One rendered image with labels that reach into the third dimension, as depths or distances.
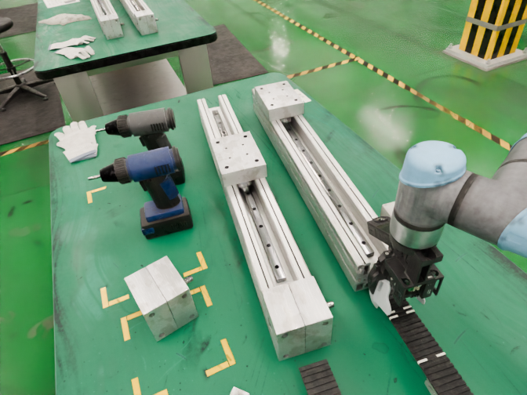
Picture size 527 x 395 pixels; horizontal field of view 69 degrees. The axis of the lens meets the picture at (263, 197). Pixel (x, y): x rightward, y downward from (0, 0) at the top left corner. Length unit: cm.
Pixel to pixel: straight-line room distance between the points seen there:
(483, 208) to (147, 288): 56
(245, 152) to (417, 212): 52
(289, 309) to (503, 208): 36
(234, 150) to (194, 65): 138
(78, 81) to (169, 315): 168
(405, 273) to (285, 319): 21
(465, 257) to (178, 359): 63
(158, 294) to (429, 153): 51
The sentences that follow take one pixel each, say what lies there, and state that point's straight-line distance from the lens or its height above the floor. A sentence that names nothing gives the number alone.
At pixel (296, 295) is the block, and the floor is 87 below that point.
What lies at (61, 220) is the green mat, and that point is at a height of 78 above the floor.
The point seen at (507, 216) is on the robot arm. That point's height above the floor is 112.
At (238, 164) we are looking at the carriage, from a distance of 93.
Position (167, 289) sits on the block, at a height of 87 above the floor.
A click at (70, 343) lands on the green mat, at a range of 88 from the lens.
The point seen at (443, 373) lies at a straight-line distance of 74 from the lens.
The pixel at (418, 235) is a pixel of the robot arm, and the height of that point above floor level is 104.
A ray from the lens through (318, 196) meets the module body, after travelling 89.
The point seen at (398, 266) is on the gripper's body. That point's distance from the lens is 68.
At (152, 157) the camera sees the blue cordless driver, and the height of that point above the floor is 100.
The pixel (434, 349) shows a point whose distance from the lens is 76.
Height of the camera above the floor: 146
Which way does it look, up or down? 42 degrees down
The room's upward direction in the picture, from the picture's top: 6 degrees counter-clockwise
